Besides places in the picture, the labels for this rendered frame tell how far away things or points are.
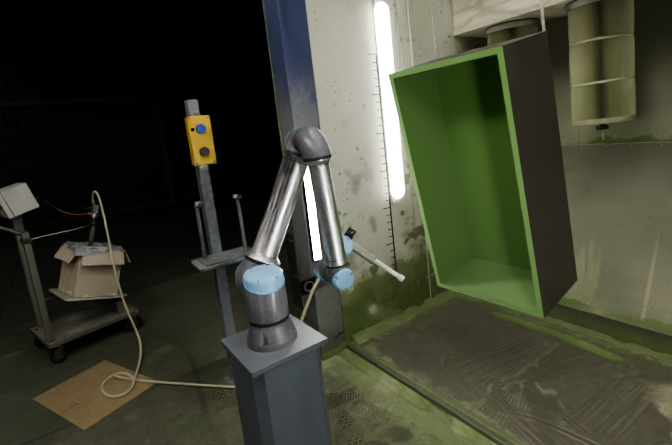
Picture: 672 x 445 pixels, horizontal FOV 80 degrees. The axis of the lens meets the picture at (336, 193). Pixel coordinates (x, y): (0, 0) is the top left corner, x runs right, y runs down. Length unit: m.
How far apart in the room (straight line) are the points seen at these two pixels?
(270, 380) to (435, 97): 1.60
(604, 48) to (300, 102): 1.76
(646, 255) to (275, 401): 2.19
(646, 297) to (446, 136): 1.40
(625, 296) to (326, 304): 1.71
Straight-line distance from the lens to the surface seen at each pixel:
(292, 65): 2.35
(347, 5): 2.67
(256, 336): 1.57
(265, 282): 1.48
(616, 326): 2.87
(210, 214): 2.34
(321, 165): 1.55
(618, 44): 2.88
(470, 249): 2.61
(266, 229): 1.65
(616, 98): 2.85
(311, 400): 1.67
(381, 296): 2.83
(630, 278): 2.89
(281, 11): 2.40
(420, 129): 2.19
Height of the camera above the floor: 1.40
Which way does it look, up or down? 9 degrees down
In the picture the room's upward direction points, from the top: 7 degrees counter-clockwise
